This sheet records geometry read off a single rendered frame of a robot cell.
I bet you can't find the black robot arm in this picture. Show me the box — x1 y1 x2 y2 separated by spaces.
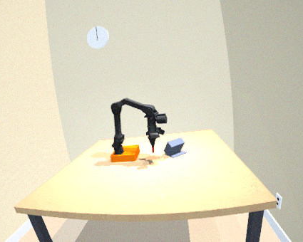
111 98 168 154

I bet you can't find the light blue sloped panel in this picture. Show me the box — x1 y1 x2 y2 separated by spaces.
164 137 187 158

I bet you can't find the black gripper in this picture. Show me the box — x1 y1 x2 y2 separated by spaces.
146 124 160 147

